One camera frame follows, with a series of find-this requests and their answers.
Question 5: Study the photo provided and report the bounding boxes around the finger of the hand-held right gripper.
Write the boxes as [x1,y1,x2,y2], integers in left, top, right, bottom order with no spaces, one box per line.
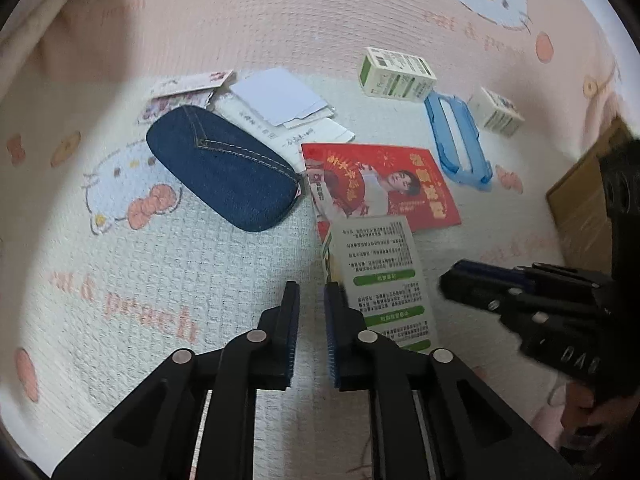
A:
[438,260,552,342]
[469,261,615,307]

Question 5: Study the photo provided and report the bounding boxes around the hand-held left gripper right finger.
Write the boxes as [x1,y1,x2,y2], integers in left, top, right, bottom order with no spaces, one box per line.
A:
[323,281,583,480]

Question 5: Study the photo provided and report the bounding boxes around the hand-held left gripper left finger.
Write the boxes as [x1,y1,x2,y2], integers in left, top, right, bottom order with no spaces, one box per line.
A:
[52,281,302,480]

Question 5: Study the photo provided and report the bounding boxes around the white green cartoon medicine box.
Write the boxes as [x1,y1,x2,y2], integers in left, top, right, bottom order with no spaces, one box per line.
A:
[320,215,439,357]

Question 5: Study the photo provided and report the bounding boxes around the brown cardboard box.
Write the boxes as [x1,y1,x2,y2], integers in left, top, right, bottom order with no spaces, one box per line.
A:
[545,116,637,274]

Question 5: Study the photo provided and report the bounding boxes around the red printed booklet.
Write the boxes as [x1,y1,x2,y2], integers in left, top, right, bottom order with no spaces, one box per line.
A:
[301,143,462,234]

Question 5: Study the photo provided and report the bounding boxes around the blue plastic frame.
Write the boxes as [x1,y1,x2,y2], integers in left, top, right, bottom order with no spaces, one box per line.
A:
[423,91,494,192]

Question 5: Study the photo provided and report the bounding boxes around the small white green medicine box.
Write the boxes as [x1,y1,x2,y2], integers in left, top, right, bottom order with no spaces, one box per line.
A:
[467,87,525,137]

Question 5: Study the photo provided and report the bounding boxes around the blue denim case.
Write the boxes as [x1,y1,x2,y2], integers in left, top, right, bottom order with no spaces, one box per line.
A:
[146,106,302,233]

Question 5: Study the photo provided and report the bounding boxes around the white written paper sheet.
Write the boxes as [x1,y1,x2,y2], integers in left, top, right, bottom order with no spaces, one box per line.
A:
[209,94,356,162]

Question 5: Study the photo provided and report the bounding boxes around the large white green medicine box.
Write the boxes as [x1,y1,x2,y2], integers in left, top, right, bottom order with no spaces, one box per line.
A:
[358,47,437,104]

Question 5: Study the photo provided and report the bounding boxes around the floral printed card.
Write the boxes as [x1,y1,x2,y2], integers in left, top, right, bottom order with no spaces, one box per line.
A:
[137,91,217,124]

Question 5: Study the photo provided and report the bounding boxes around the pink cat printed blanket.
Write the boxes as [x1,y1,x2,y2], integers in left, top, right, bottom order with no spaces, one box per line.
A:
[0,0,640,463]

